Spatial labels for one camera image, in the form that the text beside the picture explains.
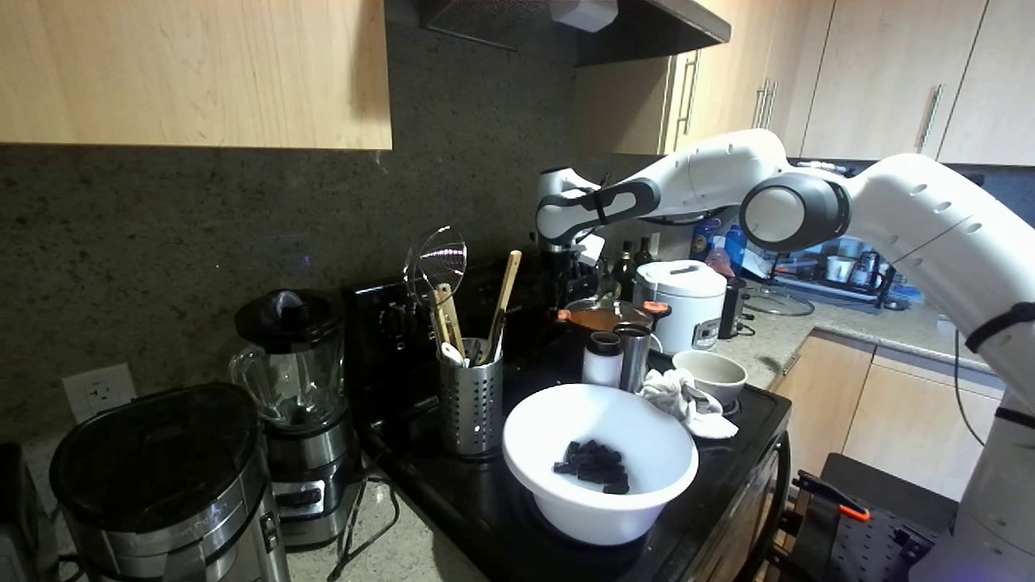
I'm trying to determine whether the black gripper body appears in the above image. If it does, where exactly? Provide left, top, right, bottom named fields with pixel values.
left=540, top=237, right=605, bottom=307

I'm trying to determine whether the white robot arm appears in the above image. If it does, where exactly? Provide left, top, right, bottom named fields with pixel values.
left=538, top=129, right=1035, bottom=582

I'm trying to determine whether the wooden spoon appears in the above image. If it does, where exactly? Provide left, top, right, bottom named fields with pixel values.
left=488, top=250, right=524, bottom=362

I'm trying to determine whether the white black bottle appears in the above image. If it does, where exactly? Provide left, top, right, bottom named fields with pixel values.
left=583, top=334, right=622, bottom=387

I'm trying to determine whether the steel travel mug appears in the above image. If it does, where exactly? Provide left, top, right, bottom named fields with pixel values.
left=622, top=328, right=654, bottom=392

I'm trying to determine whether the metal mesh skimmer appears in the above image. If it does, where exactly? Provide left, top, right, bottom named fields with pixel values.
left=400, top=222, right=470, bottom=351

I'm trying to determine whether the white rice cooker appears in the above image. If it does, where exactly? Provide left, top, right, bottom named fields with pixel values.
left=636, top=257, right=726, bottom=356

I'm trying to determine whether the steel utensil holder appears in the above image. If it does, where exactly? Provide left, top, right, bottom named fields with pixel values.
left=437, top=335, right=505, bottom=458

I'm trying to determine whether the small white bowl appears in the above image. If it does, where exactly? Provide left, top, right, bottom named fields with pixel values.
left=673, top=349, right=747, bottom=413

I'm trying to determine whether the dark item in bowl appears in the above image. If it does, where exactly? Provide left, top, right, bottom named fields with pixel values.
left=553, top=439, right=632, bottom=494

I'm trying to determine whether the large white mixing bowl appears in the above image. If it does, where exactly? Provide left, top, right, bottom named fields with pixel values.
left=501, top=384, right=699, bottom=546

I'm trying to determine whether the crumpled white cloth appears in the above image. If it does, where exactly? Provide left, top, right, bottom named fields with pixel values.
left=639, top=369, right=720, bottom=419

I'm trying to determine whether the black range hood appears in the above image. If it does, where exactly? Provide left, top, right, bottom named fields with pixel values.
left=385, top=0, right=732, bottom=63

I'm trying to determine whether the black blender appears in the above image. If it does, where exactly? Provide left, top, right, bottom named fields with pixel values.
left=230, top=286, right=357, bottom=549

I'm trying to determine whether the light wood upper cabinet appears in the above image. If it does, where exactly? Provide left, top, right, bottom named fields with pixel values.
left=0, top=0, right=392, bottom=153

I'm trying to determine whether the orange black clamp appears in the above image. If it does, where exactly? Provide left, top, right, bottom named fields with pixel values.
left=792, top=467, right=874, bottom=525

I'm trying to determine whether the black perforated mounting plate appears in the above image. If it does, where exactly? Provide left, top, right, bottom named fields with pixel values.
left=788, top=452, right=958, bottom=582

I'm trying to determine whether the black slow cooker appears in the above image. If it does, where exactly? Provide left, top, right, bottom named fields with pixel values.
left=47, top=380, right=289, bottom=582

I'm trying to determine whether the wall power outlet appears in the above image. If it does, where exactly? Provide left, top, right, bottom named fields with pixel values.
left=60, top=362, right=136, bottom=419

